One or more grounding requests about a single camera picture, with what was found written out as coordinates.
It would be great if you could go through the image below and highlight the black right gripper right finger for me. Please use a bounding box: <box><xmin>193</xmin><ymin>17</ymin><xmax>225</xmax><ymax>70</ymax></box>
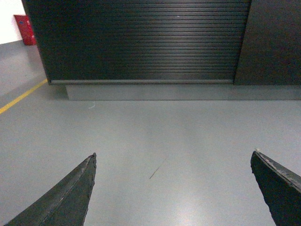
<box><xmin>250</xmin><ymin>151</ymin><xmax>301</xmax><ymax>226</ymax></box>

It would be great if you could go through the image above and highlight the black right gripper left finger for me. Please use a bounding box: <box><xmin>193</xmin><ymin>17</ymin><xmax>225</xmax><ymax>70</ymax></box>
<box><xmin>6</xmin><ymin>153</ymin><xmax>96</xmax><ymax>226</ymax></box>

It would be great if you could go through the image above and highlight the black checkout counter cabinet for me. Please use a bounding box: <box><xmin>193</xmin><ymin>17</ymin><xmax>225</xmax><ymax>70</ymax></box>
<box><xmin>23</xmin><ymin>0</ymin><xmax>301</xmax><ymax>101</ymax></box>

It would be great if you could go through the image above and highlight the red fire extinguisher box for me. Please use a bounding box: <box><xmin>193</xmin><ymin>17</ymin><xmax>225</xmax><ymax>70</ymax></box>
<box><xmin>14</xmin><ymin>15</ymin><xmax>37</xmax><ymax>46</ymax></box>

